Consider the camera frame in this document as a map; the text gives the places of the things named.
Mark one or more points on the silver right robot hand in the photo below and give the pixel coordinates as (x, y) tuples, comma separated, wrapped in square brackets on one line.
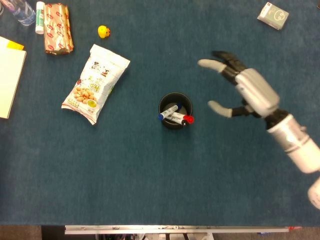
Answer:
[(257, 90)]

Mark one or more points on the red marker pen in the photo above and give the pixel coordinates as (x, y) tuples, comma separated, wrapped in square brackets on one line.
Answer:
[(189, 119)]

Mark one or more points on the black marker pen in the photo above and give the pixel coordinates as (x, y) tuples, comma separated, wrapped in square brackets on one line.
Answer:
[(176, 118)]

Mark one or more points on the blue marker pen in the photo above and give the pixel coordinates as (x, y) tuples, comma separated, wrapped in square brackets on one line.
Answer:
[(166, 113)]

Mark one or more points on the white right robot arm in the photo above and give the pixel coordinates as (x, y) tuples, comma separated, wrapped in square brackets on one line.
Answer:
[(297, 147)]

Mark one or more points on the black round cup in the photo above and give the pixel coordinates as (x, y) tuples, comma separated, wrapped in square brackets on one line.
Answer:
[(173, 126)]

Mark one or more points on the grey-green tissue pack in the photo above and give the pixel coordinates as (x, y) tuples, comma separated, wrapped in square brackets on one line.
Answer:
[(273, 16)]

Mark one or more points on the blue felt table mat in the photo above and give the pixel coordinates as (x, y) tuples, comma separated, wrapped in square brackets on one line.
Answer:
[(160, 175)]

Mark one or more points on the white peanut snack bag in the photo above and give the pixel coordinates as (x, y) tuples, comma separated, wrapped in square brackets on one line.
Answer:
[(95, 82)]

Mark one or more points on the yellow rubber duck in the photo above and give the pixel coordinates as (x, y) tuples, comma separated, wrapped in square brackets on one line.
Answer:
[(103, 31)]

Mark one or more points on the golden foil snack pack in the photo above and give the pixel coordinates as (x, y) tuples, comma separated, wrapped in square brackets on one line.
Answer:
[(58, 30)]

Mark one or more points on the white glue stick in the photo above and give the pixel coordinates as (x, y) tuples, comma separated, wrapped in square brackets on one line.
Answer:
[(39, 17)]

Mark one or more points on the clear plastic water bottle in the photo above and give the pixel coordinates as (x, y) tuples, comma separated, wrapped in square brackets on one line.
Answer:
[(25, 15)]

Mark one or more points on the yellow sticky note pad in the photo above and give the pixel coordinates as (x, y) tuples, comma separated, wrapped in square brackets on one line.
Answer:
[(15, 45)]

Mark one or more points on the white paper notepad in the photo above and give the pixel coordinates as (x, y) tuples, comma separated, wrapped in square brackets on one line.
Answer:
[(10, 75)]

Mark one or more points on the aluminium table edge rail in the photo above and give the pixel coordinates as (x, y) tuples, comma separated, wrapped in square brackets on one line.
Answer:
[(150, 229)]

